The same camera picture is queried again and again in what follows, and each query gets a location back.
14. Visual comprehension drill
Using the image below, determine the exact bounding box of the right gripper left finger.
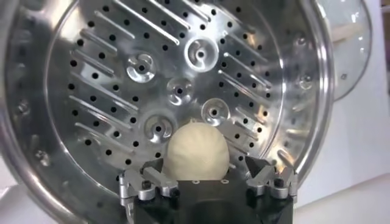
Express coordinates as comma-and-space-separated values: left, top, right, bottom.
118, 158, 180, 201

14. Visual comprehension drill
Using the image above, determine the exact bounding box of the white steamed baozi bun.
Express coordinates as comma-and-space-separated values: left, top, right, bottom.
161, 120, 231, 181

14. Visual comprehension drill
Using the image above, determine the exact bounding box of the round glass pot lid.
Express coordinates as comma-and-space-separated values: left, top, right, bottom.
316, 0, 373, 102

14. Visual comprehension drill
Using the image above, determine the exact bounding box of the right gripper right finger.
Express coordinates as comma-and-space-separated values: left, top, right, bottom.
244, 155, 299, 200

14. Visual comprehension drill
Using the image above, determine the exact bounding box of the perforated stainless steamer basket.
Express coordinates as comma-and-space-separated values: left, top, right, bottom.
0, 0, 336, 224

